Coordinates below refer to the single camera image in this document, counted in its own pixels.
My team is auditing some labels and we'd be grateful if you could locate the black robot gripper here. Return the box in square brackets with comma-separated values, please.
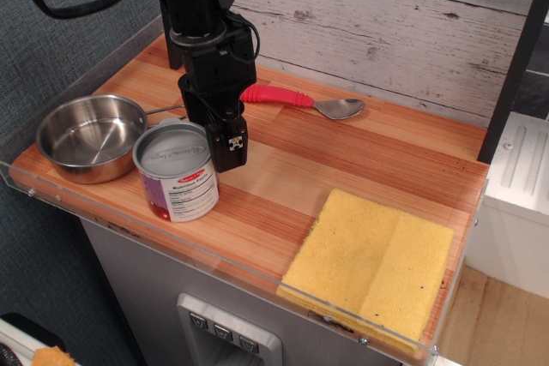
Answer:
[178, 12, 260, 173]

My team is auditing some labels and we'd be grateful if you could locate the toy tin can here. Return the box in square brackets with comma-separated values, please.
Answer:
[133, 118, 220, 222]

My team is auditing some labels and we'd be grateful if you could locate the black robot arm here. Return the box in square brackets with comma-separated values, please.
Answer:
[160, 0, 259, 172]

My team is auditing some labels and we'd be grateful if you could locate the stainless steel pot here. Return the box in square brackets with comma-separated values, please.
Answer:
[35, 94, 184, 184]

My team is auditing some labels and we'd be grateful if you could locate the grey toy fridge cabinet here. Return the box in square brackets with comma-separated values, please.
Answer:
[79, 216, 404, 366]

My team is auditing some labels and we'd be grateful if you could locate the yellow folded cloth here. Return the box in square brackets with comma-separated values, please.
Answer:
[276, 189, 455, 354]

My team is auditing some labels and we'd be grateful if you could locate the silver dispenser button panel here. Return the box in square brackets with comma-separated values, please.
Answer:
[177, 292, 283, 365]

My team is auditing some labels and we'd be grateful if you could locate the orange cloth bottom corner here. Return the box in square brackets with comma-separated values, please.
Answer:
[31, 346, 76, 366]

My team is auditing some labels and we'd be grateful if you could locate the white toy sink unit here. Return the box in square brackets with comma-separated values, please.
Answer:
[466, 113, 548, 297]

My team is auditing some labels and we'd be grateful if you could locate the black vertical post left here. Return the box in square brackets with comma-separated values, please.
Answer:
[159, 0, 182, 69]

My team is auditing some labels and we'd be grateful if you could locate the black vertical post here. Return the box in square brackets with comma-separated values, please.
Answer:
[159, 0, 182, 69]
[477, 0, 548, 165]

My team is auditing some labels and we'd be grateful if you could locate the red handled metal spoon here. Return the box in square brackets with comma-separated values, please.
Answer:
[240, 84, 365, 120]

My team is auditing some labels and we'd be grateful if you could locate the clear acrylic guard rail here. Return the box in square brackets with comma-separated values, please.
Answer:
[0, 159, 490, 363]

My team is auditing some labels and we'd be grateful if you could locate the black vertical post right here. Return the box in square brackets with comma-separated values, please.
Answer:
[477, 0, 548, 165]

